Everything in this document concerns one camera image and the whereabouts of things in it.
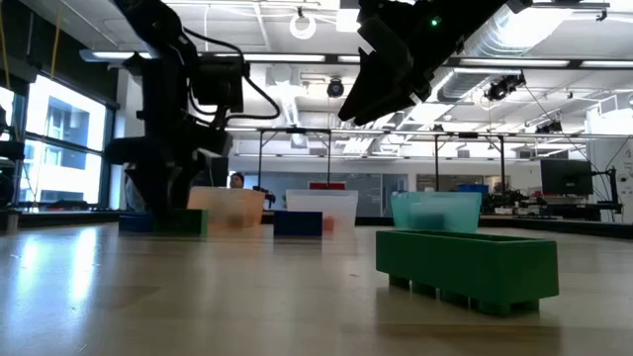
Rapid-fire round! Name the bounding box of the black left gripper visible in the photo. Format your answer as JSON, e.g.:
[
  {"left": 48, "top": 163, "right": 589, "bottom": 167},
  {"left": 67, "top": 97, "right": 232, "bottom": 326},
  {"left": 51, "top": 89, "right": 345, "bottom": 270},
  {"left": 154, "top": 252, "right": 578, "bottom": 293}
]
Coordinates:
[{"left": 106, "top": 116, "right": 233, "bottom": 219}]

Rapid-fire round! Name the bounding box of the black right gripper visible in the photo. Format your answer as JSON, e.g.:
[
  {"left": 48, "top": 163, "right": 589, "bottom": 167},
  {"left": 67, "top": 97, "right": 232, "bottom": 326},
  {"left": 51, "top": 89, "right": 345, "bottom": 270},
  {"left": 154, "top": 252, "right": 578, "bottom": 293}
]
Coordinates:
[{"left": 338, "top": 0, "right": 510, "bottom": 127}]

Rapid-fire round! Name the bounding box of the green toy brick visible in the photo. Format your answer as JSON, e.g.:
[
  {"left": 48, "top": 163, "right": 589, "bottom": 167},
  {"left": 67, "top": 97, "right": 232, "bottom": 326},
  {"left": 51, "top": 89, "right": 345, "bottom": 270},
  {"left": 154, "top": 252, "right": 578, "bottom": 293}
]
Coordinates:
[
  {"left": 156, "top": 208, "right": 210, "bottom": 237},
  {"left": 374, "top": 228, "right": 561, "bottom": 317},
  {"left": 408, "top": 206, "right": 446, "bottom": 231}
]

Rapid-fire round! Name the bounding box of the blue toy brick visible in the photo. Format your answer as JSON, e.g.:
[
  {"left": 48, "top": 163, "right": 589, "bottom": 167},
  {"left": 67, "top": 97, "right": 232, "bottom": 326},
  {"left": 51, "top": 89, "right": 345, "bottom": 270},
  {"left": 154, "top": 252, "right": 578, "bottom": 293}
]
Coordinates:
[
  {"left": 273, "top": 210, "right": 324, "bottom": 238},
  {"left": 117, "top": 212, "right": 160, "bottom": 234}
]

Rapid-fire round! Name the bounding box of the translucent orange plastic bin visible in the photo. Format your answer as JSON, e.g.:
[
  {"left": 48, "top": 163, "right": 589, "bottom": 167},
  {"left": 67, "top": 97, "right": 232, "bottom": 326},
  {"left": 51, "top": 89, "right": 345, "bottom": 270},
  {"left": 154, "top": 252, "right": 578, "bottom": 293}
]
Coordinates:
[{"left": 186, "top": 186, "right": 267, "bottom": 229}]

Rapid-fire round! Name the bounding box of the white light strip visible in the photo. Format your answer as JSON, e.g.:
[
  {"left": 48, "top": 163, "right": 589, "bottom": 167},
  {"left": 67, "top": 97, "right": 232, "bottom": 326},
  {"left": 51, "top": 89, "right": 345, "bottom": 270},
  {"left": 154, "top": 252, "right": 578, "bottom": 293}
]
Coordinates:
[
  {"left": 457, "top": 57, "right": 573, "bottom": 68},
  {"left": 81, "top": 48, "right": 154, "bottom": 63},
  {"left": 579, "top": 59, "right": 633, "bottom": 69},
  {"left": 241, "top": 52, "right": 327, "bottom": 63}
]

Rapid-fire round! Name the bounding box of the clear plastic bin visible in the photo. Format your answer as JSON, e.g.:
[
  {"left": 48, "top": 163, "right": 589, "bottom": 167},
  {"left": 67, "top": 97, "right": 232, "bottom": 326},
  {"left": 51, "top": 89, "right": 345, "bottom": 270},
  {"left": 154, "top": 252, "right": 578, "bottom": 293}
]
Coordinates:
[{"left": 285, "top": 189, "right": 360, "bottom": 233}]

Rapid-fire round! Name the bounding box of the large window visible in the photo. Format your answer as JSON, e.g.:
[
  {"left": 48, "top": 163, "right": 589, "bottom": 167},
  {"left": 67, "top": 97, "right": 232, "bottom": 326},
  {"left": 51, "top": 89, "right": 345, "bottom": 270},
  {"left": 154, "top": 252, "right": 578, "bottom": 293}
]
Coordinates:
[{"left": 0, "top": 73, "right": 118, "bottom": 209}]

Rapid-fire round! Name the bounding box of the translucent green plastic bin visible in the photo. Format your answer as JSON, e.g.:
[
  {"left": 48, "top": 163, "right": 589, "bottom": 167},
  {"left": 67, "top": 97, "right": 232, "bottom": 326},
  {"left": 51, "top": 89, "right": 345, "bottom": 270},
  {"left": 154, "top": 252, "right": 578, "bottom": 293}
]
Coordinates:
[{"left": 390, "top": 191, "right": 484, "bottom": 234}]

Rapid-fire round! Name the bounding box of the distant black equipment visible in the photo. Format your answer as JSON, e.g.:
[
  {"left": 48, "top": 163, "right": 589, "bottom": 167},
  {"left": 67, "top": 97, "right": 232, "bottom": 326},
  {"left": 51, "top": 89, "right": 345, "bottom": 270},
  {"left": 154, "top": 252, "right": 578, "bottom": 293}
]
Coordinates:
[{"left": 482, "top": 187, "right": 540, "bottom": 215}]

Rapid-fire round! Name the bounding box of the black overhead beam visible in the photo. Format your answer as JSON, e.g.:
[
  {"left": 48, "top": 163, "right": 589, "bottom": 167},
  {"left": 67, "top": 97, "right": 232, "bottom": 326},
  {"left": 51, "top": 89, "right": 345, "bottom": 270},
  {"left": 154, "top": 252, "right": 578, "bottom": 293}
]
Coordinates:
[{"left": 78, "top": 48, "right": 633, "bottom": 70}]

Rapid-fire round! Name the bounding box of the black computer monitor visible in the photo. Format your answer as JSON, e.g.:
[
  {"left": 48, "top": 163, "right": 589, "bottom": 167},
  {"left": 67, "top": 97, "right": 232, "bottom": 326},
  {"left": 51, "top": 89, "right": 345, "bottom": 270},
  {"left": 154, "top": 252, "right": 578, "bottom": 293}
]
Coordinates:
[{"left": 539, "top": 158, "right": 594, "bottom": 197}]

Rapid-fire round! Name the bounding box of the black overhead camera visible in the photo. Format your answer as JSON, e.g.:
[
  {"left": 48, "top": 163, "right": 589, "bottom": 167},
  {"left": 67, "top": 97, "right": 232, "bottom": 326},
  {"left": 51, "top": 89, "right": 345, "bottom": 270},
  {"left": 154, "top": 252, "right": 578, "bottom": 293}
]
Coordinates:
[{"left": 325, "top": 77, "right": 346, "bottom": 99}]

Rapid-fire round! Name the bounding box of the silver ventilation duct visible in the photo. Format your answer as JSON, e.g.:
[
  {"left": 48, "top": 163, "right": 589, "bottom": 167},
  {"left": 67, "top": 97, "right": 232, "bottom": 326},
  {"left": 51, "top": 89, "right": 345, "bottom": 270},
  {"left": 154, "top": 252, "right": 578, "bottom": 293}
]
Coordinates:
[{"left": 434, "top": 4, "right": 575, "bottom": 103}]

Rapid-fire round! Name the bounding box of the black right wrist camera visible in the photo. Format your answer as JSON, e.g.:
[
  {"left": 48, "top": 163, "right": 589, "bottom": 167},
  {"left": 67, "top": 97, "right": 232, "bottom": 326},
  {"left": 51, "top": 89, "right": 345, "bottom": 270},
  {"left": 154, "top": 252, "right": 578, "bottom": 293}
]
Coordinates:
[{"left": 419, "top": 7, "right": 466, "bottom": 50}]

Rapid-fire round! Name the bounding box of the black metal stand frame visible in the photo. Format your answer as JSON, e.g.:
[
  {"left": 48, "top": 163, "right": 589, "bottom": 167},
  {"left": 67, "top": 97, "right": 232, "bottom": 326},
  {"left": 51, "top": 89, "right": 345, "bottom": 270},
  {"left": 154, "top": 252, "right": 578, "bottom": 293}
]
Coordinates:
[
  {"left": 256, "top": 127, "right": 332, "bottom": 192},
  {"left": 432, "top": 131, "right": 507, "bottom": 199}
]

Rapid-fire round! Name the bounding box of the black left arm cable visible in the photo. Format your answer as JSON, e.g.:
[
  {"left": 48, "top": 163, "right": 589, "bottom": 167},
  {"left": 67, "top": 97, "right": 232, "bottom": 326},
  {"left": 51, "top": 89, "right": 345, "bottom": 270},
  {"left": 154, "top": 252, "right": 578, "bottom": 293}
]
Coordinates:
[{"left": 180, "top": 27, "right": 282, "bottom": 123}]

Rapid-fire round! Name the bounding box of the white ring light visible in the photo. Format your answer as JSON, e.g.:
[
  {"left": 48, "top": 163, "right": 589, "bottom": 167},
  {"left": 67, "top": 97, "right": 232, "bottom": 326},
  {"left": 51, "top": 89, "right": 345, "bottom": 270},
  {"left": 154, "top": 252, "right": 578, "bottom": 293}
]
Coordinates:
[{"left": 289, "top": 13, "right": 317, "bottom": 41}]

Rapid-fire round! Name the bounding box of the black ceiling camera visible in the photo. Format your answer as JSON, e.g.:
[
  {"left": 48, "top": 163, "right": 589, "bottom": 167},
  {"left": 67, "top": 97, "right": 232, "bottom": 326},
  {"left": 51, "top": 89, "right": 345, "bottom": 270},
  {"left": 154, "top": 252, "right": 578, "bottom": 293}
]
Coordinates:
[{"left": 483, "top": 72, "right": 528, "bottom": 103}]

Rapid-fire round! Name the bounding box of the yellow hanging strap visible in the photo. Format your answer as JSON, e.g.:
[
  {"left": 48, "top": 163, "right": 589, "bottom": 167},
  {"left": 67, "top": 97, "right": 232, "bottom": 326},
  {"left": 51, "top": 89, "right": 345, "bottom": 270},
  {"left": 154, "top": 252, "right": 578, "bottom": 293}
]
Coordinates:
[{"left": 48, "top": 9, "right": 64, "bottom": 80}]

